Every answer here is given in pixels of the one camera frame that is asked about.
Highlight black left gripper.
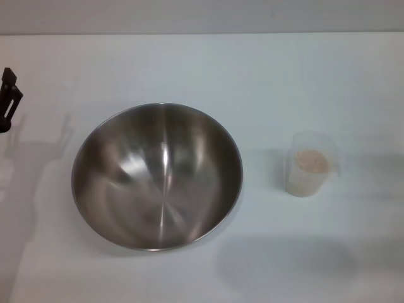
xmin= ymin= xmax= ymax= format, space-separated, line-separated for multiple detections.
xmin=0 ymin=67 xmax=25 ymax=134

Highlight stainless steel mixing bowl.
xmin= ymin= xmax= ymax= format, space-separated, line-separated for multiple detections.
xmin=71 ymin=102 xmax=244 ymax=253

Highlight clear plastic measuring cup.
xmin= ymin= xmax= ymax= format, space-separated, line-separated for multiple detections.
xmin=285 ymin=131 xmax=342 ymax=199

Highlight white rice grains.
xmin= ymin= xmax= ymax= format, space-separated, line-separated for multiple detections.
xmin=288 ymin=148 xmax=331 ymax=198

